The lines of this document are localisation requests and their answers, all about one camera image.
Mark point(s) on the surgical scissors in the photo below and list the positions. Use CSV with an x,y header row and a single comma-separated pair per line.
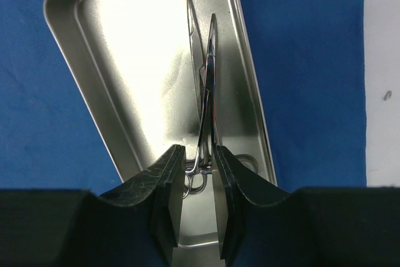
x,y
197,60

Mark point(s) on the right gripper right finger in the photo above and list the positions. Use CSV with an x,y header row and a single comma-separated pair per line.
x,y
260,224

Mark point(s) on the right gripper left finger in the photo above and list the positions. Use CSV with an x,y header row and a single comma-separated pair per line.
x,y
135,224

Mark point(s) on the blue surgical cloth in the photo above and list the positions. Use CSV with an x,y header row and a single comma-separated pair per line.
x,y
309,67

